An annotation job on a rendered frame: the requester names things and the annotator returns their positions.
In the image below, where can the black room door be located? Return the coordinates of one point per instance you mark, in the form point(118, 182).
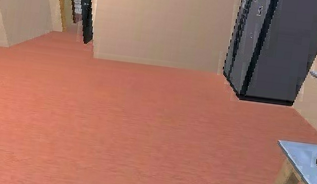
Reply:
point(86, 7)

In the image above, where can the dark grey fridge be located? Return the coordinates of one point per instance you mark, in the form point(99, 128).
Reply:
point(286, 48)

